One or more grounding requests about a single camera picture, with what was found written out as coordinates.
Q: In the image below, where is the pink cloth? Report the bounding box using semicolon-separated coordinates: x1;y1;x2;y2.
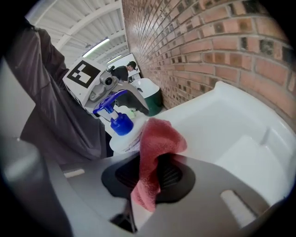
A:
130;118;188;212

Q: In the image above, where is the person's dark pleated garment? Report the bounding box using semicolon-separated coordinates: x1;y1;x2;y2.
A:
19;87;108;163

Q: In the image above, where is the white bottle with blue cap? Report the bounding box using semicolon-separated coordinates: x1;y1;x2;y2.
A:
92;89;148;155

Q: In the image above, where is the white ceramic sink basin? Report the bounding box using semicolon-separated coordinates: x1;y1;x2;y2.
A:
105;81;296;210

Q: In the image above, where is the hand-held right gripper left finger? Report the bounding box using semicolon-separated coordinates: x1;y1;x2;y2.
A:
61;153;141;230

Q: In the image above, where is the white bathtub with green outside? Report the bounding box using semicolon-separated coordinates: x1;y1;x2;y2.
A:
129;78;163;117

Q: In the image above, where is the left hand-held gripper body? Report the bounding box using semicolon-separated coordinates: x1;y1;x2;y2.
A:
62;59;119;119

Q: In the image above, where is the fluorescent ceiling light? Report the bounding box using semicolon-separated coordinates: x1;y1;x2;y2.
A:
82;38;110;58

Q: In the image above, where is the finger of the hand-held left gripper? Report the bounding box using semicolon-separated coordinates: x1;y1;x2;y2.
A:
116;82;150;116

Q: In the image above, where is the person's left forearm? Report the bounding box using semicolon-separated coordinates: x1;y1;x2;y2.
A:
27;25;77;93

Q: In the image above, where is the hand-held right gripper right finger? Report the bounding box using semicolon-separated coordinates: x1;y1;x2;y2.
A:
136;154;272;237

